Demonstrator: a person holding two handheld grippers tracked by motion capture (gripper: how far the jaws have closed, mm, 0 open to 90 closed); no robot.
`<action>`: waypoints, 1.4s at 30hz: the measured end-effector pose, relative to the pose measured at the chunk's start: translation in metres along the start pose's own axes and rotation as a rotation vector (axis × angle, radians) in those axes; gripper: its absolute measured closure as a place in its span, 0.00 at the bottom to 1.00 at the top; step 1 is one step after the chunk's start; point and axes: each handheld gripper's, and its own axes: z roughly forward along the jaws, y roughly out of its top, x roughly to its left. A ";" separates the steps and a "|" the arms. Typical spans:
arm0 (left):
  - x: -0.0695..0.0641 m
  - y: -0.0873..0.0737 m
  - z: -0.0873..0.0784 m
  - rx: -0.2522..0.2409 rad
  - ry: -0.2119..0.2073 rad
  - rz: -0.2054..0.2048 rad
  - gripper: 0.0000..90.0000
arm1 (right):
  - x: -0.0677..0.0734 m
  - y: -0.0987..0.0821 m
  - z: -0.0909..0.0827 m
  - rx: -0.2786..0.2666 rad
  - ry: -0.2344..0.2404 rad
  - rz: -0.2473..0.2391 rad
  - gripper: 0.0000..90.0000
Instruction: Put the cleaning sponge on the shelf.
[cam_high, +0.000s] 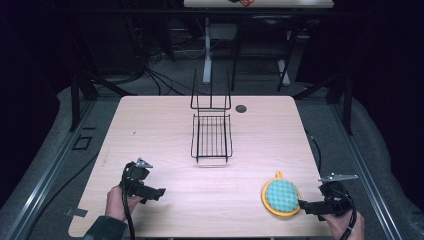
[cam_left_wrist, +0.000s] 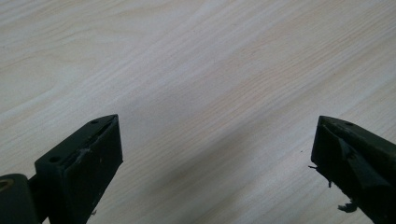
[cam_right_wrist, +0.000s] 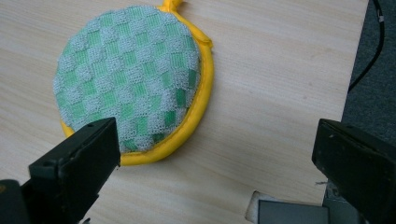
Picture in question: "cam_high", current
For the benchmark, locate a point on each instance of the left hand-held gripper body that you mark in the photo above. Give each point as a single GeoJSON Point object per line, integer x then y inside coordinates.
{"type": "Point", "coordinates": [135, 175]}

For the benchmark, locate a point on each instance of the teal cloth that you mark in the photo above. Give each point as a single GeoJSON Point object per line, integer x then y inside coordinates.
{"type": "Point", "coordinates": [281, 196]}

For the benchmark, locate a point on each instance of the grey tape piece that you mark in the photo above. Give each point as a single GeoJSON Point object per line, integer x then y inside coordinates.
{"type": "Point", "coordinates": [77, 212]}

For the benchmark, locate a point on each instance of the person's left hand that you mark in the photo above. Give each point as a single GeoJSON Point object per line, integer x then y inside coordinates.
{"type": "Point", "coordinates": [115, 203]}

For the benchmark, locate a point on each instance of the aluminium floor rail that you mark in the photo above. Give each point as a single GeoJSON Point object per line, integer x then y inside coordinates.
{"type": "Point", "coordinates": [363, 173]}
{"type": "Point", "coordinates": [50, 173]}

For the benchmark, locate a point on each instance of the black metal stand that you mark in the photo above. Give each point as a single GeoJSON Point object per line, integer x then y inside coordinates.
{"type": "Point", "coordinates": [75, 106]}
{"type": "Point", "coordinates": [348, 110]}

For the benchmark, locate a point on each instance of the black chair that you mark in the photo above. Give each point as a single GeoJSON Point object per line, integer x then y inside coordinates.
{"type": "Point", "coordinates": [286, 76]}

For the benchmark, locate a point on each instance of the person's right hand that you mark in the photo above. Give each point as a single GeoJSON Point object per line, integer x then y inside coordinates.
{"type": "Point", "coordinates": [345, 228]}

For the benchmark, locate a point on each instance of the white background table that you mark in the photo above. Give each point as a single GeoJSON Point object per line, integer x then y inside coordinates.
{"type": "Point", "coordinates": [207, 66]}

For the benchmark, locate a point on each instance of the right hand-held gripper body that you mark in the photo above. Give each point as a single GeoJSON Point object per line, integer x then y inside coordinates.
{"type": "Point", "coordinates": [336, 200]}

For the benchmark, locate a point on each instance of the round black table grommet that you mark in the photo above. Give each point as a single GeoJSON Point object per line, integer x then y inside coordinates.
{"type": "Point", "coordinates": [240, 108]}

